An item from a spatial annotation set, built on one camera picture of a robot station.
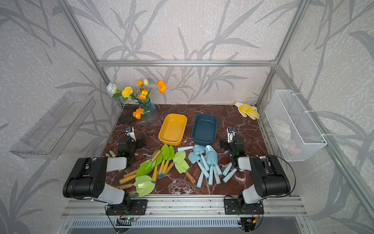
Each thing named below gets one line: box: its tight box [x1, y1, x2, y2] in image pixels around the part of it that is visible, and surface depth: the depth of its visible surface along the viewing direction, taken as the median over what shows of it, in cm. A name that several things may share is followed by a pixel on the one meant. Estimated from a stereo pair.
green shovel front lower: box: [128, 180, 156, 198], surface depth 81 cm
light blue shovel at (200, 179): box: [196, 171, 205, 189], surface depth 82 cm
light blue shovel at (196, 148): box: [177, 144, 206, 155], surface depth 96 cm
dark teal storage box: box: [191, 113, 218, 146], surface depth 107 cm
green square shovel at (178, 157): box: [165, 151, 187, 176], surface depth 93 cm
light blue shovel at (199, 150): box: [193, 145, 210, 172], surface depth 95 cm
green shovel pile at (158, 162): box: [151, 153, 163, 184], surface depth 87 cm
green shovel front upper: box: [116, 175, 153, 190], surface depth 84 cm
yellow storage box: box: [158, 113, 188, 146], surface depth 106 cm
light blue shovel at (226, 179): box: [222, 168, 238, 184], surface depth 84 cm
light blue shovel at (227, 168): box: [222, 162, 233, 176], surface depth 87 cm
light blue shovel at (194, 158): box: [188, 151, 211, 179], surface depth 90 cm
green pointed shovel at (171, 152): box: [161, 145, 175, 177], surface depth 93 cm
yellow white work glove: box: [233, 101, 261, 120], surface depth 119 cm
